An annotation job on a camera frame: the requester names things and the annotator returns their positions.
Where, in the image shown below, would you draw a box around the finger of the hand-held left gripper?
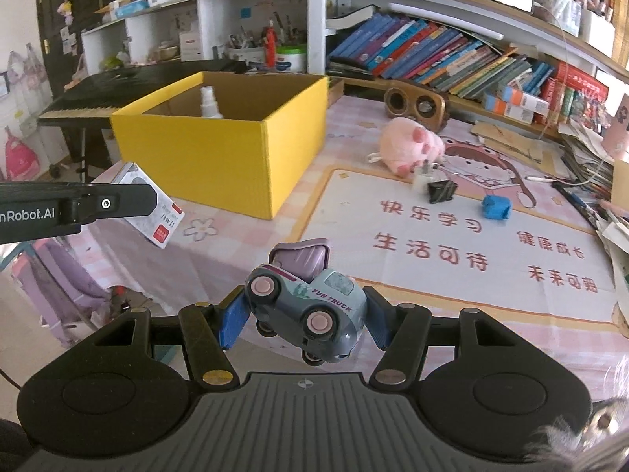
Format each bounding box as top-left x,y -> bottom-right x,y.
63,184 -> 158,225

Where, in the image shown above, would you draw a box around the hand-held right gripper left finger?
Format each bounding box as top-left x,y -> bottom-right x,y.
91,288 -> 251,388

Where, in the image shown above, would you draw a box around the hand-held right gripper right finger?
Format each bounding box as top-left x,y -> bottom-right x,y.
362,285 -> 524,388

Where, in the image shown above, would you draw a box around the white red-labelled packet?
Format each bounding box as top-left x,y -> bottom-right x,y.
119,161 -> 186,249

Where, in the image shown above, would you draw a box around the grey-blue toy truck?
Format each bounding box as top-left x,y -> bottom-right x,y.
245,238 -> 368,365

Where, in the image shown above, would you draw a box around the yellow cardboard box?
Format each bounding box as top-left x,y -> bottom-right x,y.
110,71 -> 329,220

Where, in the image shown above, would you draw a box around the white spray bottle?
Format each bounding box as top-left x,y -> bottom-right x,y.
199,86 -> 224,120

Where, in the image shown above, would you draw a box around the black binder clip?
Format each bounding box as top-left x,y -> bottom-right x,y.
427,164 -> 459,205

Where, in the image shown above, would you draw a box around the white charger plug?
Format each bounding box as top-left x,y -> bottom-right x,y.
412,162 -> 436,192

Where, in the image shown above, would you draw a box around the small blue plastic piece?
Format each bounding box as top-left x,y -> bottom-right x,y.
482,195 -> 513,220

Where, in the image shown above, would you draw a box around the pink plush pig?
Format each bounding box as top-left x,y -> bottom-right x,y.
368,117 -> 448,178

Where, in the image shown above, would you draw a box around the pink checked cloth desktop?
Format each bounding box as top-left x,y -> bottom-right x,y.
64,93 -> 629,404

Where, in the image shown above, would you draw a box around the purple cloth bag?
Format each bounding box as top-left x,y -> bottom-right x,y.
10,236 -> 123,350

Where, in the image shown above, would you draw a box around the black piano keyboard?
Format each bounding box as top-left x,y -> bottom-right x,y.
38,59 -> 246,126

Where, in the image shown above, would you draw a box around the pen holder with pens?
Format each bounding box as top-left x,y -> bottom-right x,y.
226,24 -> 266,62

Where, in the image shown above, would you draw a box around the dark wooden door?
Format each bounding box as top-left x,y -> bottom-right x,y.
35,0 -> 116,104

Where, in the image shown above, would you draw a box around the white shelf unit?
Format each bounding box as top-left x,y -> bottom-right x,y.
81,0 -> 315,77

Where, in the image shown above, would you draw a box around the brown retro radio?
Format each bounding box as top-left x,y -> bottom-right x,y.
384,86 -> 446,123

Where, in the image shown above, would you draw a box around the brown paper envelopes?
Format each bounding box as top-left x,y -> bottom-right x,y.
472,120 -> 561,163

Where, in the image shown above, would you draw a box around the green lid jar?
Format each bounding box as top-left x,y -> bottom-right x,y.
275,45 -> 308,74

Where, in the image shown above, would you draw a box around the blue pen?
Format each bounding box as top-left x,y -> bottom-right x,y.
550,181 -> 607,229

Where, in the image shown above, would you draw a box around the fuzzy grey sleeve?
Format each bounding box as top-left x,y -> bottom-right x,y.
523,369 -> 629,472

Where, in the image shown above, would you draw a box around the black notebook stack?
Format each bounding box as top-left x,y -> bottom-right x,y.
328,56 -> 377,82

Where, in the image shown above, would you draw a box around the pile of papers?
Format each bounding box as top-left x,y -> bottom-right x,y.
560,123 -> 629,315

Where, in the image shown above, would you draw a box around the brown cardboard sheet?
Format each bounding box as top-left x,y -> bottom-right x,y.
612,157 -> 629,197

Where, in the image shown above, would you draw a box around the white book lying flat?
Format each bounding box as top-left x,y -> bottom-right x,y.
324,4 -> 377,30

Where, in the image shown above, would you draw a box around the red boxed book set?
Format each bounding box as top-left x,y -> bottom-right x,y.
550,61 -> 610,124

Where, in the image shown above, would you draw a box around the white pen bin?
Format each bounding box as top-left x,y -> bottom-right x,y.
580,7 -> 615,57

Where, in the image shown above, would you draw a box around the white frame wooden bookshelf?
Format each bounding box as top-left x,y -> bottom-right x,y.
307,0 -> 629,129

